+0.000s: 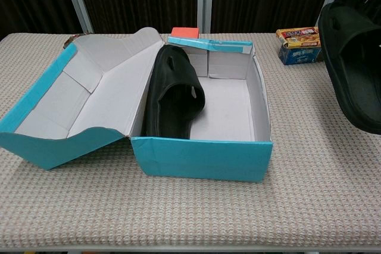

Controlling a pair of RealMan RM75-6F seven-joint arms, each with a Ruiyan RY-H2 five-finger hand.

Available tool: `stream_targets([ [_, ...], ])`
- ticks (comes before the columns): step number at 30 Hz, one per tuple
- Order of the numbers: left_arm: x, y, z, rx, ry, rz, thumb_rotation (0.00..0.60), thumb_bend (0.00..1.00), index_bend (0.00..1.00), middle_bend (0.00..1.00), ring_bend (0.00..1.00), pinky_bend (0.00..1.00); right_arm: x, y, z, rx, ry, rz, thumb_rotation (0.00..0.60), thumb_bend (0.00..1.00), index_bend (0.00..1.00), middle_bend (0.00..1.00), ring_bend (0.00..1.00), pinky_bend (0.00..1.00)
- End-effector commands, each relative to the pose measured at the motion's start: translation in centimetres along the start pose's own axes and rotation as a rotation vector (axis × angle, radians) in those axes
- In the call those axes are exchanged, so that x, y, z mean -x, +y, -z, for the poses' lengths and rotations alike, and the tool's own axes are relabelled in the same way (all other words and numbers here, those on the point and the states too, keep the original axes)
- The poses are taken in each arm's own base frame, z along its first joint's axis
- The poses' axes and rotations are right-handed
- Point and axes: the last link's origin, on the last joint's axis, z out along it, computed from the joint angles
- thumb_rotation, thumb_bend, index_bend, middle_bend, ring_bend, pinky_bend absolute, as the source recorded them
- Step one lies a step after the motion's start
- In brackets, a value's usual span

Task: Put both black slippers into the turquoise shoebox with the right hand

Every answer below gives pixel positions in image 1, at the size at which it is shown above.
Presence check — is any brown snack wrapper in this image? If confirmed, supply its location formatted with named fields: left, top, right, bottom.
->
left=63, top=32, right=90, bottom=49

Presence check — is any beige waffle tablecloth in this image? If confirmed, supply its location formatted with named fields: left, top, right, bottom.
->
left=0, top=32, right=381, bottom=249

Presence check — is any yellow curry box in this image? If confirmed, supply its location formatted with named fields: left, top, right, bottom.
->
left=275, top=26, right=321, bottom=49

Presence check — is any light blue shoe box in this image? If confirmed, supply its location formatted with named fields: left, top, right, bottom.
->
left=0, top=26, right=274, bottom=182

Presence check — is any black rubber slipper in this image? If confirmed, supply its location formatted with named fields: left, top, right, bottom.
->
left=145, top=44, right=207, bottom=140
left=317, top=1, right=381, bottom=135

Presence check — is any orange block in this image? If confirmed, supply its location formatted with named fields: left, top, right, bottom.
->
left=171, top=27, right=200, bottom=40

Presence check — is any blue snack package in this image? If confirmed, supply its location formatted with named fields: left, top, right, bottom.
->
left=278, top=44, right=324, bottom=66

